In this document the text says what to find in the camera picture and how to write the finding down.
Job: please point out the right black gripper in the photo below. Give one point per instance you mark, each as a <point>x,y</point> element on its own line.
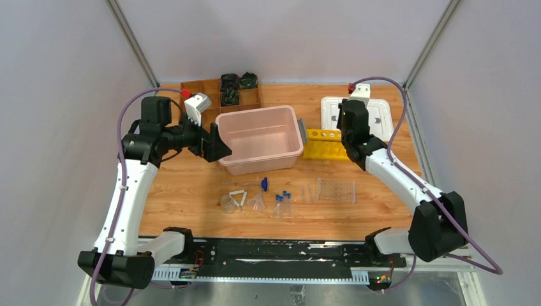
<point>339,123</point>

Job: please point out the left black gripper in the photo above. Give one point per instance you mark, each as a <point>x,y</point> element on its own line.
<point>202,141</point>

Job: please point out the yellow test tube rack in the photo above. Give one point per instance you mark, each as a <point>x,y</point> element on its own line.
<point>325,145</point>

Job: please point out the pink plastic bin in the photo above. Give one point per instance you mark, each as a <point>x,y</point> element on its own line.
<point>262,139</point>

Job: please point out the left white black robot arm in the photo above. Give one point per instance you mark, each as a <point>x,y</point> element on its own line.
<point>116,258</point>

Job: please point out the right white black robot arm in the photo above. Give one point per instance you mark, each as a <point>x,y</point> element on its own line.
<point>439,219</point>

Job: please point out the white plastic lid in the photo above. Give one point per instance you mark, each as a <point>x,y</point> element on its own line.
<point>380,117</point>

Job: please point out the white clay triangle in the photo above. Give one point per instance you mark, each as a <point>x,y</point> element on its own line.
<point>238,198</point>

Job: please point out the small glass beaker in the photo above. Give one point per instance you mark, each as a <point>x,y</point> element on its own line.
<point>227,204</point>

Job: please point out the brown compartment tray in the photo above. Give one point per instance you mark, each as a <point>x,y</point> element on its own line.
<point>225,101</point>

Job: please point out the blue capped glass rod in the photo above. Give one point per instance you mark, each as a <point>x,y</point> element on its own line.
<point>262,184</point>

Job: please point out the clear well plate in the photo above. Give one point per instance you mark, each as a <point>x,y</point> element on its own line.
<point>336,190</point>

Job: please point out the clear plastic funnel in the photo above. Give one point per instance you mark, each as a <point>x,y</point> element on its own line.
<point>256,203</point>

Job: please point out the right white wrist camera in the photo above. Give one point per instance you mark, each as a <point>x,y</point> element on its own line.
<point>360,92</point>

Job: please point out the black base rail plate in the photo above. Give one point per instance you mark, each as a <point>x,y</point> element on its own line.
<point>278,261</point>

